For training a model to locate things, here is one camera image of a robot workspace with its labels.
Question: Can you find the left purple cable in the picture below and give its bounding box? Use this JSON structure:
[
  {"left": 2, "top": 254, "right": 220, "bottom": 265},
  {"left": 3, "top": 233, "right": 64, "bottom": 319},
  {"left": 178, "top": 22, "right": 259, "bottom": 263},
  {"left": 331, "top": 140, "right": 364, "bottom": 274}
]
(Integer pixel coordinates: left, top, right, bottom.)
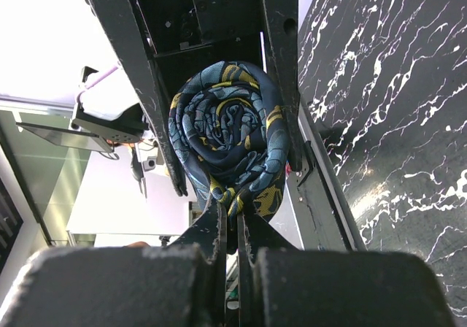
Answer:
[{"left": 78, "top": 66, "right": 123, "bottom": 93}]

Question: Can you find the blue patterned necktie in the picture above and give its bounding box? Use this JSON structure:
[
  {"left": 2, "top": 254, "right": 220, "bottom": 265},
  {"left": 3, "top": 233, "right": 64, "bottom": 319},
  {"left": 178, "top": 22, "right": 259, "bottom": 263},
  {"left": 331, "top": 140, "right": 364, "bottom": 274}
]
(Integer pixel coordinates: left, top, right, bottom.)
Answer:
[{"left": 168, "top": 61, "right": 290, "bottom": 221}]

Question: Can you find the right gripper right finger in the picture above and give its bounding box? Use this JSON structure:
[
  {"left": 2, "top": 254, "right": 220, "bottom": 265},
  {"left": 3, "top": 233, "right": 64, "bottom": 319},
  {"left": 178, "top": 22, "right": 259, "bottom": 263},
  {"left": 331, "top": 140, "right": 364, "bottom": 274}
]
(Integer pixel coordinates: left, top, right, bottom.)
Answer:
[{"left": 237, "top": 214, "right": 455, "bottom": 326}]

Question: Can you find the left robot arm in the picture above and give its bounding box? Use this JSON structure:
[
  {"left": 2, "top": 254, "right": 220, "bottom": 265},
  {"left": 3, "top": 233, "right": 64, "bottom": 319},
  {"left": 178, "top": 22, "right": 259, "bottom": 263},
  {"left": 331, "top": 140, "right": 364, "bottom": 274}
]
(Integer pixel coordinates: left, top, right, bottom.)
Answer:
[{"left": 72, "top": 0, "right": 302, "bottom": 196}]

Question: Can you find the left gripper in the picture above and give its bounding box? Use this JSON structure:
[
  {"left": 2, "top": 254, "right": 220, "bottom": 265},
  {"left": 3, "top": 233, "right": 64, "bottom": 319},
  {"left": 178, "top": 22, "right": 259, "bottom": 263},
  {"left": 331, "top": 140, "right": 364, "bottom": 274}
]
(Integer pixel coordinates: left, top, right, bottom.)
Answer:
[{"left": 88, "top": 0, "right": 302, "bottom": 196}]

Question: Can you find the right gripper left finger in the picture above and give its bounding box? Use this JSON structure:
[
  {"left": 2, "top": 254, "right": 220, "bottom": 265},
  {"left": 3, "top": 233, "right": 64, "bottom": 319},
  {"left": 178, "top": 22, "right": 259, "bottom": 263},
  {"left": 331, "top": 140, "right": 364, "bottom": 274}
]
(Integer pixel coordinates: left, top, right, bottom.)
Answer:
[{"left": 1, "top": 200, "right": 227, "bottom": 326}]

